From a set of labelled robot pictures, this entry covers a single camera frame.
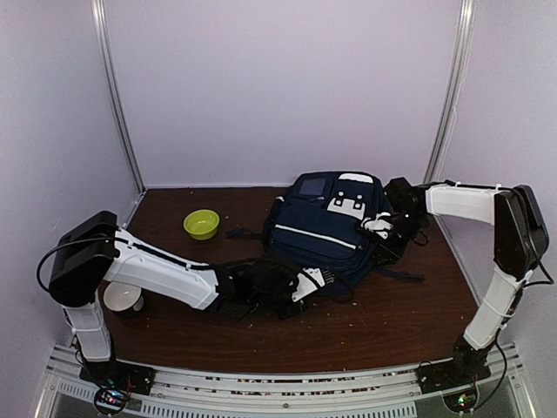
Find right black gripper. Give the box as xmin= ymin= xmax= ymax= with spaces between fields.
xmin=374 ymin=212 xmax=427 ymax=266

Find corner aluminium post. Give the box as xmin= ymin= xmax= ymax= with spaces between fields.
xmin=90 ymin=0 xmax=147 ymax=195
xmin=423 ymin=0 xmax=476 ymax=183

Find navy blue backpack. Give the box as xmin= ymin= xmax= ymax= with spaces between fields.
xmin=225 ymin=171 xmax=425 ymax=297

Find right corner aluminium post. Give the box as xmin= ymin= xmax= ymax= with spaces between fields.
xmin=423 ymin=0 xmax=476 ymax=183

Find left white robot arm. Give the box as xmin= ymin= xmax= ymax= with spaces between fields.
xmin=36 ymin=211 xmax=318 ymax=387

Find front aluminium rail frame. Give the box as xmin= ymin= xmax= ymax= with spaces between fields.
xmin=43 ymin=341 xmax=527 ymax=418

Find lime green plastic bowl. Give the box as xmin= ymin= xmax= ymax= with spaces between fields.
xmin=183 ymin=209 xmax=220 ymax=240

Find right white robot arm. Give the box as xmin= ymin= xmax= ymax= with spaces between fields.
xmin=361 ymin=178 xmax=549 ymax=385

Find left corner aluminium post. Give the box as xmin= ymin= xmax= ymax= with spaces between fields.
xmin=90 ymin=0 xmax=147 ymax=195

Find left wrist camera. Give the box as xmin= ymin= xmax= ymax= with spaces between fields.
xmin=292 ymin=267 xmax=335 ymax=302

